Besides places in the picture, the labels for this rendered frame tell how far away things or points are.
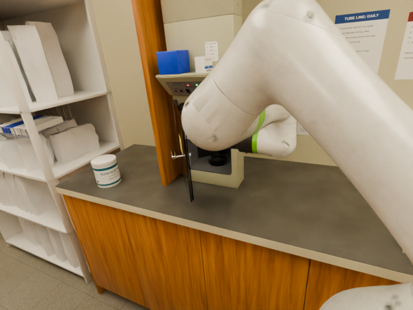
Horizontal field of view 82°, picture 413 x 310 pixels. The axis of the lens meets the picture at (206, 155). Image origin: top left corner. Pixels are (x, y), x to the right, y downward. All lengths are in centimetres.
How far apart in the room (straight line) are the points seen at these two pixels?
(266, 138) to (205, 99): 46
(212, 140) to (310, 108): 17
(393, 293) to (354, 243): 63
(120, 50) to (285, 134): 143
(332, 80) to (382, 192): 13
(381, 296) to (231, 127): 30
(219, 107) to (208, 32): 73
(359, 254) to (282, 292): 37
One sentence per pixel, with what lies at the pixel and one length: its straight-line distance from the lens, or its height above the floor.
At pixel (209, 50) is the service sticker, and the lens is 108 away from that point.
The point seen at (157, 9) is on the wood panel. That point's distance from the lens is 126.
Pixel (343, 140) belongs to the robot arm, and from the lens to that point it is 31.
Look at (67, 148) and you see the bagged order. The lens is 198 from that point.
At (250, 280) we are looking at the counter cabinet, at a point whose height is 66.
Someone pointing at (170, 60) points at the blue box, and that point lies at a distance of 105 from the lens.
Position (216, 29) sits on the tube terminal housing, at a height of 166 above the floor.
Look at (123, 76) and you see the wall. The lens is 195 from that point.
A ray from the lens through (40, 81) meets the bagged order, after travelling 190.
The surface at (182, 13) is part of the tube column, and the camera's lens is 114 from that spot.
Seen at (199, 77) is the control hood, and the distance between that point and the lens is 99.
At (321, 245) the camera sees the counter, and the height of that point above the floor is 94.
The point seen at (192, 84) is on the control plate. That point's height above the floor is 146.
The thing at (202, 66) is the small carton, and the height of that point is 153.
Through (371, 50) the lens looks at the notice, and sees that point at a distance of 143.
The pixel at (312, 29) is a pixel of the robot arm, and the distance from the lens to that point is 34.
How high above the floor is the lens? 159
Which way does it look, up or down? 23 degrees down
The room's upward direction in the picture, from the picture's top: 4 degrees counter-clockwise
